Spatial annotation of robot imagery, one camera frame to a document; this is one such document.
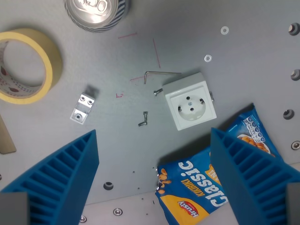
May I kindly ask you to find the wooden stick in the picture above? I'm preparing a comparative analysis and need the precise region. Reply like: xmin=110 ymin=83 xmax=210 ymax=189
xmin=0 ymin=113 xmax=17 ymax=155

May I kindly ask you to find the aluminium angle bracket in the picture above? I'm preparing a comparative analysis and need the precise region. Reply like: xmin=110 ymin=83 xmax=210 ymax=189
xmin=69 ymin=85 xmax=99 ymax=125

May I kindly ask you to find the yellow masking tape roll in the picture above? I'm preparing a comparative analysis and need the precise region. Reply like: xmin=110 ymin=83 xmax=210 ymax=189
xmin=0 ymin=28 xmax=63 ymax=105

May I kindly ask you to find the blue peanut snack bag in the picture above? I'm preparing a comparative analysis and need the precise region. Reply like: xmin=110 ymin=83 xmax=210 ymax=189
xmin=154 ymin=103 xmax=285 ymax=225

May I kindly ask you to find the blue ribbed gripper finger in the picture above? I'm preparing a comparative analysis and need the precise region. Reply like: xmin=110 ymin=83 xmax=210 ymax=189
xmin=210 ymin=127 xmax=300 ymax=225
xmin=0 ymin=129 xmax=100 ymax=225

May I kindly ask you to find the striped aluminium drink can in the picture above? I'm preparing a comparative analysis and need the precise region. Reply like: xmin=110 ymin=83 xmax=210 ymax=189
xmin=64 ymin=0 xmax=132 ymax=33

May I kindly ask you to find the white wall power socket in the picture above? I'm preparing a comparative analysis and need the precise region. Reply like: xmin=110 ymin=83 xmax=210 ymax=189
xmin=162 ymin=72 xmax=217 ymax=131

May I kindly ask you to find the steel hex allen key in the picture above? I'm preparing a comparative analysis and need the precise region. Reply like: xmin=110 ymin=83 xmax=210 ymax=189
xmin=143 ymin=71 xmax=182 ymax=85

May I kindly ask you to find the patterned tape roll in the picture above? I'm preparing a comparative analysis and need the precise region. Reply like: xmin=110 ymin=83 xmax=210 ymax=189
xmin=0 ymin=40 xmax=44 ymax=98

